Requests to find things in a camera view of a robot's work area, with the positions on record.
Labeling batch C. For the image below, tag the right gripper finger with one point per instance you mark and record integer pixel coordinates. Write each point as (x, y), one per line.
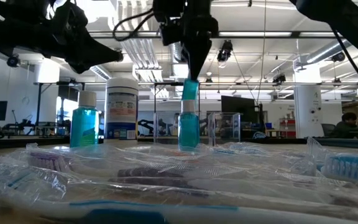
(196, 59)

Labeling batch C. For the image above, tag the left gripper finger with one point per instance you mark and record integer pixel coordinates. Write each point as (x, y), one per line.
(85, 63)
(92, 49)

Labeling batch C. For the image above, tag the teal mouthwash bottle white cap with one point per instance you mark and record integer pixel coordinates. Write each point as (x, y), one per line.
(190, 90)
(84, 124)
(188, 130)

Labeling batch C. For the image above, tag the orange white toothbrush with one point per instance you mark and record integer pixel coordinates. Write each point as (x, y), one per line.
(179, 153)

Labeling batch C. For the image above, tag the blue white toothbrush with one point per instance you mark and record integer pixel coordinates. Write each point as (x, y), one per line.
(225, 151)
(259, 148)
(350, 168)
(120, 215)

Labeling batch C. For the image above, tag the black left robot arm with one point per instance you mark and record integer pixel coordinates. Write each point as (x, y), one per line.
(8, 28)

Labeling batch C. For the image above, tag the white building column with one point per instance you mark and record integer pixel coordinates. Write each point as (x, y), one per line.
(47, 74)
(308, 102)

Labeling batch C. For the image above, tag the white ceiling conduit bundle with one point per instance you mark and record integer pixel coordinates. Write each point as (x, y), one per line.
(141, 53)

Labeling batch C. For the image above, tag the white wipes canister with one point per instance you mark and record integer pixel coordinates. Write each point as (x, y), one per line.
(121, 109)

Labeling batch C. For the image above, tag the black computer monitor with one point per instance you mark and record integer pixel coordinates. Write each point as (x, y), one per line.
(238, 107)

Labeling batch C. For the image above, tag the clear acrylic organizer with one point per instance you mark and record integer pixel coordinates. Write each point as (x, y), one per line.
(225, 127)

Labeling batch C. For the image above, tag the purple white wrapped toothbrush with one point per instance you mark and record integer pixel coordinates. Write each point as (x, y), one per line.
(154, 183)
(50, 160)

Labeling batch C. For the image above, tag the red shelf unit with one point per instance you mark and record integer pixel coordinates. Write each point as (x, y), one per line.
(287, 123)

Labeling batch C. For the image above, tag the black office chair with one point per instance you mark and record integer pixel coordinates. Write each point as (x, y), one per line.
(328, 130)

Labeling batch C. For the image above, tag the person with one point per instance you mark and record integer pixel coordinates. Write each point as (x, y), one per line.
(346, 127)

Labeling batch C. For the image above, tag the silver round ventilation duct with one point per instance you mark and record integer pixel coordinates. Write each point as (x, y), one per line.
(325, 51)
(176, 53)

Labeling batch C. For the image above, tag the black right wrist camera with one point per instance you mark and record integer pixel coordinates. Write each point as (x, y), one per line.
(171, 32)

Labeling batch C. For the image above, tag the black overhead rig camera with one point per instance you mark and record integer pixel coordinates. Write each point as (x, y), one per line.
(225, 49)

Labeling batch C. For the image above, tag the black metal stand frame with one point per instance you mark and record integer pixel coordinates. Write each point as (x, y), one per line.
(39, 102)
(166, 83)

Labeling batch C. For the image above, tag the black ceiling-mounted camera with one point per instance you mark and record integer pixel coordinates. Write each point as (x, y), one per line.
(339, 56)
(12, 60)
(279, 77)

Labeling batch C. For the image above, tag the black overhead frame beam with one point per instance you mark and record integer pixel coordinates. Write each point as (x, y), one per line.
(295, 34)

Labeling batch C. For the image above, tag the black aluminium table frame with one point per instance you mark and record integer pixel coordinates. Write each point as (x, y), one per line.
(26, 141)

